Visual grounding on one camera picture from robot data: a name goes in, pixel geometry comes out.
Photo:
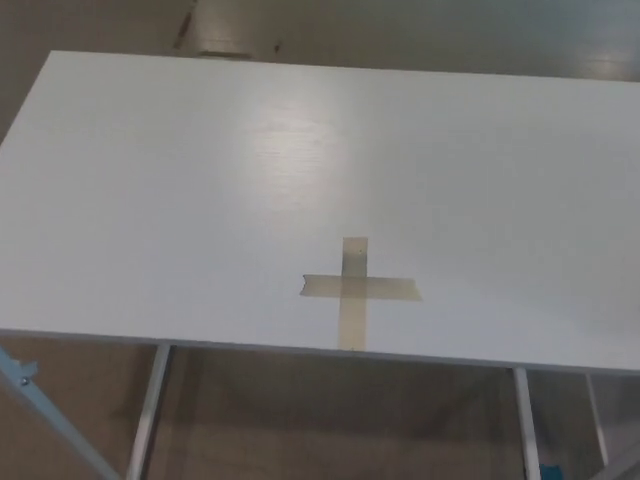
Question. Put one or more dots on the white metal table leg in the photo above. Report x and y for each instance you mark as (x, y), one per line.
(150, 410)
(527, 425)
(597, 420)

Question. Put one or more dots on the short beige tape strip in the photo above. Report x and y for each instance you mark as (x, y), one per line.
(320, 288)

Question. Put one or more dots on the light blue metal stand bar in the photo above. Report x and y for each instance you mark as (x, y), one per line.
(45, 407)

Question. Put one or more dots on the grey metal bar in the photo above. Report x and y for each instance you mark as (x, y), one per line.
(620, 465)

